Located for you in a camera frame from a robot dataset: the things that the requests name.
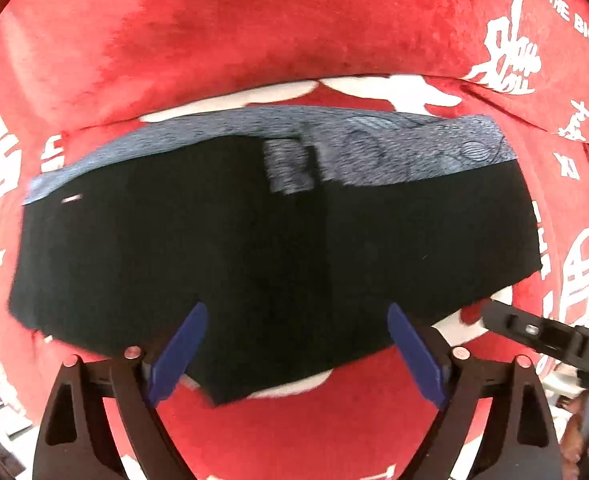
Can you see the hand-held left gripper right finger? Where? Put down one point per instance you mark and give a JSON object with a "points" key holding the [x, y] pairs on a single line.
{"points": [[417, 355]]}

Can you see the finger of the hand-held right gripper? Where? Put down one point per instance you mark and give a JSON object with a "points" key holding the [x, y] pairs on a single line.
{"points": [[519, 325]]}

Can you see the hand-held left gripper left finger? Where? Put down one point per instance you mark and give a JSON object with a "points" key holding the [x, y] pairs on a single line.
{"points": [[179, 355]]}

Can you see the black pants with blue trim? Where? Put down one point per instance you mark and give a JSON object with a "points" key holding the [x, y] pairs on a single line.
{"points": [[274, 260]]}

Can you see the person's right hand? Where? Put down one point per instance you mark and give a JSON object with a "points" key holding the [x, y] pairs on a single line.
{"points": [[577, 440]]}

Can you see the red printed blanket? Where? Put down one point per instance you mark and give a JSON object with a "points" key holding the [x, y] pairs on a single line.
{"points": [[294, 435]]}

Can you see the red printed pillow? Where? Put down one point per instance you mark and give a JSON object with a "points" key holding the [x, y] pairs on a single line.
{"points": [[294, 20]]}

